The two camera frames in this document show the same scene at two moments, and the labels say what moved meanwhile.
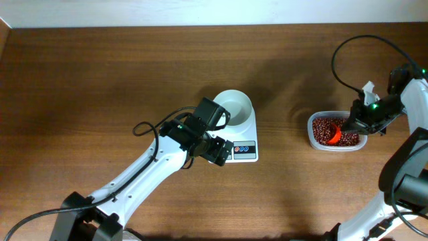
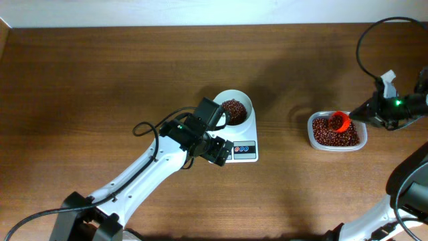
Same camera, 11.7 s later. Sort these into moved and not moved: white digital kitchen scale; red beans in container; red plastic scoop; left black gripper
Moved: red plastic scoop
Not moved: left black gripper; white digital kitchen scale; red beans in container
